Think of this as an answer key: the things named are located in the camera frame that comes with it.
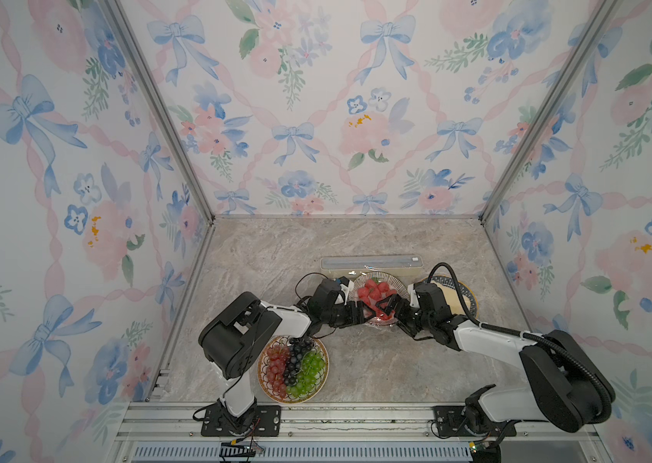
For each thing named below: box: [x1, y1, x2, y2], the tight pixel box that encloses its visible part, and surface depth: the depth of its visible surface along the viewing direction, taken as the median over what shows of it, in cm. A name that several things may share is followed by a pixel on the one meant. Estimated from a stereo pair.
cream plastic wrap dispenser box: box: [320, 253, 424, 282], surface depth 100 cm
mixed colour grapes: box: [266, 337, 326, 398], surface depth 81 cm
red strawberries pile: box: [356, 278, 398, 322], surface depth 97 cm
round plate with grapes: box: [257, 335, 330, 405], surface depth 80 cm
